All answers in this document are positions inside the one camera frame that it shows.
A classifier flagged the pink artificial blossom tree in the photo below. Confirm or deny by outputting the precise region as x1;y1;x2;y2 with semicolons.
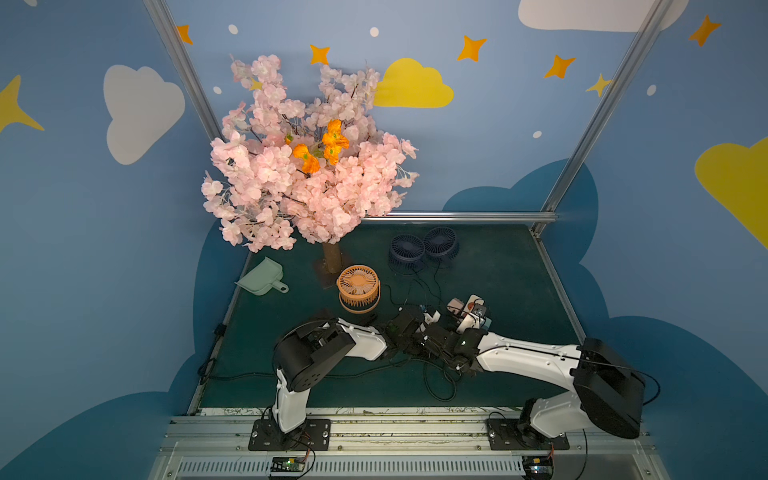
201;55;418;253

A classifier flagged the thin black fan cable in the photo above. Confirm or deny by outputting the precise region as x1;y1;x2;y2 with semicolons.
383;263;457;313

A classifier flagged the dark blue fan right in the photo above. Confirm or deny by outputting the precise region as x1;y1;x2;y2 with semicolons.
423;226;460;261

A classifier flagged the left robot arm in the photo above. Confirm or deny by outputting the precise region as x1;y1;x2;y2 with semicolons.
271;305;441;433

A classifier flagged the orange desk fan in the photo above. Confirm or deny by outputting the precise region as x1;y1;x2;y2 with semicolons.
336;265;381;314

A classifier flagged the white red power strip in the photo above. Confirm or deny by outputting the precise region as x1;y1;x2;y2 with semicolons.
447;295;491;329

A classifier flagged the dark blue fan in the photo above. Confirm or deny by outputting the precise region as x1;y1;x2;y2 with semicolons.
388;234;425;269
423;226;460;261

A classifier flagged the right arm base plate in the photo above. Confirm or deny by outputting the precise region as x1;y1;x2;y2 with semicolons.
486;417;570;451

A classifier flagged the mint green dustpan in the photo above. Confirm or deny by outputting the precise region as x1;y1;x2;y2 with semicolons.
236;257;289;296

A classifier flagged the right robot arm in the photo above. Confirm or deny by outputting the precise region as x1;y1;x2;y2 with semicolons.
416;324;645;448

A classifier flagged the dark blue fan left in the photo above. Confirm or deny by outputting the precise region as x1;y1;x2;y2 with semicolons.
388;234;425;269

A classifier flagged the right green circuit board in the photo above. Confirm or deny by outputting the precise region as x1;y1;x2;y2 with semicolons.
522;456;554;480

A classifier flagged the green circuit board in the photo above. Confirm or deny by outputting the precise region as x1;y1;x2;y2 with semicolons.
269;457;308;476
522;456;554;480

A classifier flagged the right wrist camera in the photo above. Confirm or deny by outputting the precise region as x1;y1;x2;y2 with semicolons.
456;305;487;333

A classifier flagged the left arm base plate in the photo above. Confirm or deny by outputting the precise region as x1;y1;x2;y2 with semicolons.
247;419;332;452

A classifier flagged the left green circuit board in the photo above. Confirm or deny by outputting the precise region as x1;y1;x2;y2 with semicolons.
269;457;308;476

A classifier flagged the aluminium rail frame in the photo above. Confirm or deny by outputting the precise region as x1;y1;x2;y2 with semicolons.
149;407;670;479

